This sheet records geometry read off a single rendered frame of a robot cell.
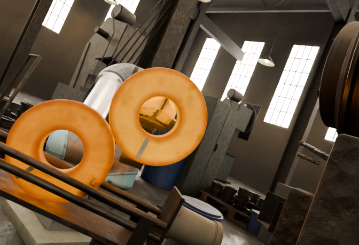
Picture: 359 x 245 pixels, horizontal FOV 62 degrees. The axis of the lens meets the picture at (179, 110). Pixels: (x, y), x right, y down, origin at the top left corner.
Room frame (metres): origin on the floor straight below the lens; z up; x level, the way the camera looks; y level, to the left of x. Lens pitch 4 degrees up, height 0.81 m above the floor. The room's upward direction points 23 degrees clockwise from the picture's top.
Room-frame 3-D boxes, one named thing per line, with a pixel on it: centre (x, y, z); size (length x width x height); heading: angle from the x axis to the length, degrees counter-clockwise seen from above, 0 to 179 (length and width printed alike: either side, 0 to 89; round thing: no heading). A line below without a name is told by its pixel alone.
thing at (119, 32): (6.15, 1.64, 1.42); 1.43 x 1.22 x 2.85; 50
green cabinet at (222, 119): (4.67, -0.55, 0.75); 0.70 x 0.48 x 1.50; 135
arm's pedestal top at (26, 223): (1.23, 0.27, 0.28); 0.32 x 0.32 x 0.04; 49
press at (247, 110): (8.84, -1.60, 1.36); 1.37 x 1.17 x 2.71; 35
